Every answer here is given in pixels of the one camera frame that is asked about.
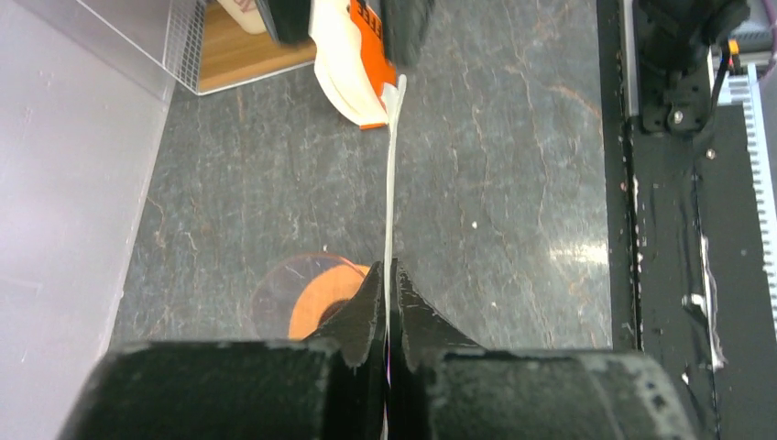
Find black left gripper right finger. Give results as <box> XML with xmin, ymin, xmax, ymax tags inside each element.
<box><xmin>388</xmin><ymin>262</ymin><xmax>696</xmax><ymax>439</ymax></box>

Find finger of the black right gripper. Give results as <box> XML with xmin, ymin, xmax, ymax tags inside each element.
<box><xmin>380</xmin><ymin>0</ymin><xmax>435</xmax><ymax>67</ymax></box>
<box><xmin>255</xmin><ymin>0</ymin><xmax>312</xmax><ymax>46</ymax></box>

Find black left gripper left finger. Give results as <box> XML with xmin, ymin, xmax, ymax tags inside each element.
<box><xmin>60</xmin><ymin>262</ymin><xmax>385</xmax><ymax>439</ymax></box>

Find orange coffee filter box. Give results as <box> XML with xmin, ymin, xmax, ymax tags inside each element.
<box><xmin>309</xmin><ymin>0</ymin><xmax>406</xmax><ymax>130</ymax></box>

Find white paper coffee filter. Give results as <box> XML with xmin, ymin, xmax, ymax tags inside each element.
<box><xmin>381</xmin><ymin>73</ymin><xmax>407</xmax><ymax>439</ymax></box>

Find clear pink glass dripper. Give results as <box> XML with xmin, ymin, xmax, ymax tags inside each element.
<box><xmin>244</xmin><ymin>253</ymin><xmax>349</xmax><ymax>339</ymax></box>

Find white wire shelf rack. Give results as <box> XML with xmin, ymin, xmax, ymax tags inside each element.
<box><xmin>19</xmin><ymin>1</ymin><xmax>315</xmax><ymax>101</ymax></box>

